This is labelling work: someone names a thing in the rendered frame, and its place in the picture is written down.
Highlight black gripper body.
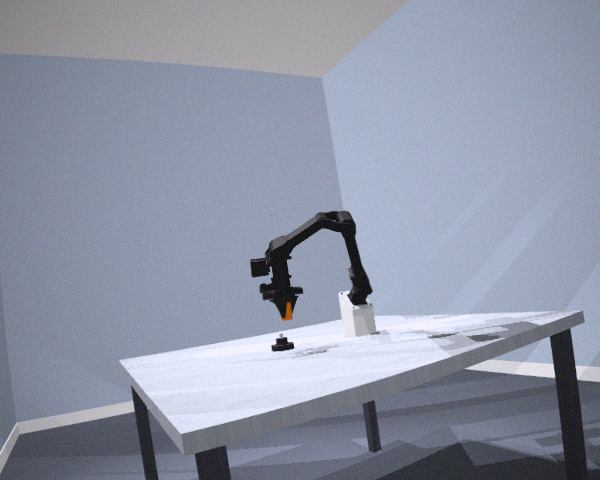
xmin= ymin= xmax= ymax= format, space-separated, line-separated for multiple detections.
xmin=262 ymin=272 xmax=303 ymax=301

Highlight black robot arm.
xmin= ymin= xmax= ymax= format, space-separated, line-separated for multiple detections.
xmin=250 ymin=210 xmax=373 ymax=306

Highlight orange knob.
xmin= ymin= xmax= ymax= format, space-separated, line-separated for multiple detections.
xmin=281 ymin=302 xmax=293 ymax=320

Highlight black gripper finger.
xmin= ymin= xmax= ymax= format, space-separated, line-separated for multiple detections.
xmin=269 ymin=298 xmax=287 ymax=318
xmin=286 ymin=296 xmax=299 ymax=314

